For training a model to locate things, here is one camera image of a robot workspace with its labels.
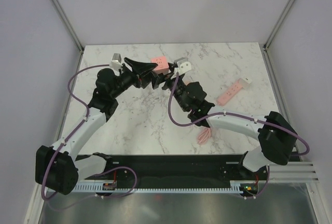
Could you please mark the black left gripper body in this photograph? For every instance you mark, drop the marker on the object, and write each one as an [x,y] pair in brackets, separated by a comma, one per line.
[128,78]

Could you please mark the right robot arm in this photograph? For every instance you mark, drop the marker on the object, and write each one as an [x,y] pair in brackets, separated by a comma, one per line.
[275,135]

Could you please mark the aluminium frame post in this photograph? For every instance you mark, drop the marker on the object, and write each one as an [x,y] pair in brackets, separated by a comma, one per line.
[282,17]
[67,24]

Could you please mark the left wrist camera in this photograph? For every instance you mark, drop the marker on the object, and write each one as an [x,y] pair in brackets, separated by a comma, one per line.
[116,62]

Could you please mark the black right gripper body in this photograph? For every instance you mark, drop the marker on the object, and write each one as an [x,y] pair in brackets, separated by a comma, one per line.
[179,87]

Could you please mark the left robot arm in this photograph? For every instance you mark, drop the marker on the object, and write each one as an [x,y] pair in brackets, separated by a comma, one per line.
[56,166]

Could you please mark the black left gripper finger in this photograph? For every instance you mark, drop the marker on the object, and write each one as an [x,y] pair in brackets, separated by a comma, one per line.
[142,69]
[149,78]

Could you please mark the right aluminium frame post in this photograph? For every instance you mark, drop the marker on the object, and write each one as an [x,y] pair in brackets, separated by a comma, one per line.
[282,17]

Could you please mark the pink power strip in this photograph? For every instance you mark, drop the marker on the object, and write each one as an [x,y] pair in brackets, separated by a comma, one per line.
[231,92]

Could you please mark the white wall charger plug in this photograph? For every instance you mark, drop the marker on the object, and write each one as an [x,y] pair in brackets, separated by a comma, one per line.
[246,82]

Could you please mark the white slotted cable duct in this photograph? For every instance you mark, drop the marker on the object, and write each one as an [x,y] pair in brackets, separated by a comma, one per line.
[108,186]

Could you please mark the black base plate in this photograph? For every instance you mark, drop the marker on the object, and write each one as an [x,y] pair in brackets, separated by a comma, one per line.
[178,170]

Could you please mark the pink cube socket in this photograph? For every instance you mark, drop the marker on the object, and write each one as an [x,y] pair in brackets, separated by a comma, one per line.
[163,67]

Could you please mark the aluminium rail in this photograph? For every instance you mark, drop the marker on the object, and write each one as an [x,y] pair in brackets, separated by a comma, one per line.
[293,172]

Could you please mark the left aluminium frame post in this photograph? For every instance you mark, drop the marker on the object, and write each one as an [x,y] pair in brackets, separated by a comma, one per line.
[67,24]

